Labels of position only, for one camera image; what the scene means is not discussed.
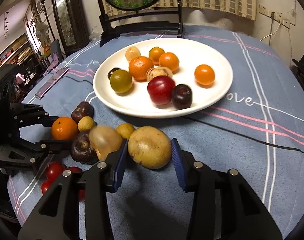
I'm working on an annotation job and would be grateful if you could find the white oval plate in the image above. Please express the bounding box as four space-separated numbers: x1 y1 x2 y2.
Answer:
93 38 233 119

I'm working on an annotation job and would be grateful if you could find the bumpy mandarin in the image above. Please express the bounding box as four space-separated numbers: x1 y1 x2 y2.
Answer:
51 116 79 141
128 56 154 81

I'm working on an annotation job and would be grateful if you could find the small yellow longan fruit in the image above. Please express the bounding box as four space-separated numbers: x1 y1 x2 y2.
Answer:
78 116 96 132

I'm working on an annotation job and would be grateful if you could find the dark purple mangosteen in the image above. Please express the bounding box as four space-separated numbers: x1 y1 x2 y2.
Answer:
70 131 98 165

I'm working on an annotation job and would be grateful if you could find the small orange kumquat fruit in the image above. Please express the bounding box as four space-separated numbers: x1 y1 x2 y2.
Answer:
149 47 165 66

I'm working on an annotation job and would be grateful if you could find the smooth orange fruit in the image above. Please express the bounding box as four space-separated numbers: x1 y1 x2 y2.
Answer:
194 64 215 86
159 53 180 72

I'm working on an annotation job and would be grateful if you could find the small red tomato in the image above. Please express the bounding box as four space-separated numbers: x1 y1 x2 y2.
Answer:
66 166 82 173
41 180 52 194

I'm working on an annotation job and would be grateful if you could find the dark framed wall picture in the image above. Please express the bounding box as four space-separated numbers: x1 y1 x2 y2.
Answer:
52 0 89 56

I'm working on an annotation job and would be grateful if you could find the smartphone on table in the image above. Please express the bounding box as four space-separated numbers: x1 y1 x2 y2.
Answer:
35 68 70 100

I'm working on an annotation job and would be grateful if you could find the large red plum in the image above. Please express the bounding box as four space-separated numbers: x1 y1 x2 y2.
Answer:
45 161 66 182

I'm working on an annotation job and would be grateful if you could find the bumpy mandarin back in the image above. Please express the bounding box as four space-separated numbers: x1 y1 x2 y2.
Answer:
51 116 79 141

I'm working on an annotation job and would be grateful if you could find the wall power strip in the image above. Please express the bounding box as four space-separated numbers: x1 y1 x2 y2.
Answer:
258 4 291 29

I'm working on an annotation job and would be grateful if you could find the tan lumpy fruit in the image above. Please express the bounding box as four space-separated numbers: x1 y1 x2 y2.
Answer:
89 125 123 161

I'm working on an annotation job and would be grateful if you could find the pale yellow small fruit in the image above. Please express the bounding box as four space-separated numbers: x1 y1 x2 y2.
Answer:
125 46 141 62

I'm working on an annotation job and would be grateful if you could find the round fish painting stand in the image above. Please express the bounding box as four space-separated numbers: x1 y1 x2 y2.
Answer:
97 0 185 46

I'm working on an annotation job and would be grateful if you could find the standing electric fan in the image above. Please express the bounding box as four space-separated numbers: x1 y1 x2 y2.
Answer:
35 22 51 55

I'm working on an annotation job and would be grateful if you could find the tan round fruit back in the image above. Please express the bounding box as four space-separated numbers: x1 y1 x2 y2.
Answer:
128 126 172 170

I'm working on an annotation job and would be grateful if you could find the smooth orange fruit front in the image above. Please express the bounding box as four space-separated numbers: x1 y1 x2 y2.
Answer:
194 64 215 86

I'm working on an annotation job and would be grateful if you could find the blue striped tablecloth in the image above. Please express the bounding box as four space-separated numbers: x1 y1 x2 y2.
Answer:
25 26 304 239

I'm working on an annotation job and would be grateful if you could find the small dark purple fruit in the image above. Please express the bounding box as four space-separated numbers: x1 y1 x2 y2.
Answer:
108 68 120 79

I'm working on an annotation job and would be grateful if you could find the green yellow small fruit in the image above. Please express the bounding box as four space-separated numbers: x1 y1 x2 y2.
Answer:
110 69 132 94

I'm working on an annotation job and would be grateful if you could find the pale striped melon fruit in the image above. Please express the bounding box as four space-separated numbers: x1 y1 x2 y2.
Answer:
146 67 173 82

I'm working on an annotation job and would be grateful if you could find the dark purple fruit back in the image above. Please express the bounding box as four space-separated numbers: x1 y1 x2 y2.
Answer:
71 101 94 124

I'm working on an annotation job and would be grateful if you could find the dark purple plum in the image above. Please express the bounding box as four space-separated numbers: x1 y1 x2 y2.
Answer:
172 84 193 109

